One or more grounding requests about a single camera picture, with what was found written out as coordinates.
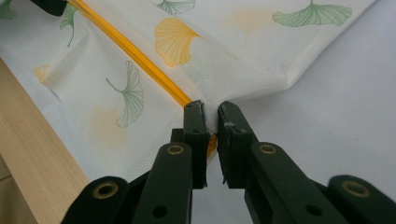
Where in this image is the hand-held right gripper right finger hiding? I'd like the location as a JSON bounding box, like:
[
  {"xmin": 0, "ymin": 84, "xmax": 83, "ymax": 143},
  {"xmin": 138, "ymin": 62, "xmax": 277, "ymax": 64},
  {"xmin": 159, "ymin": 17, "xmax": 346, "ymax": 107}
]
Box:
[{"xmin": 217, "ymin": 101, "xmax": 349, "ymax": 224}]

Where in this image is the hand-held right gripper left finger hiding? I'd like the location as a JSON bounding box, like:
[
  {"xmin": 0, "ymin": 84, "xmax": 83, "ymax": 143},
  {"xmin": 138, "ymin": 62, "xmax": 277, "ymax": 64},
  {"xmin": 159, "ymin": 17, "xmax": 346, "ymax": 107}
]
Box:
[{"xmin": 132, "ymin": 100, "xmax": 213, "ymax": 224}]

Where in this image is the white leaf-print mesh laundry bag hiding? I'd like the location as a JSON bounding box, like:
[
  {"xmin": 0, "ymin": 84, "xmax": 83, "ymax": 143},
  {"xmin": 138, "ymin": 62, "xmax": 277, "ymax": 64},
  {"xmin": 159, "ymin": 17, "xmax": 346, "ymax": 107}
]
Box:
[{"xmin": 0, "ymin": 0, "xmax": 379, "ymax": 183}]

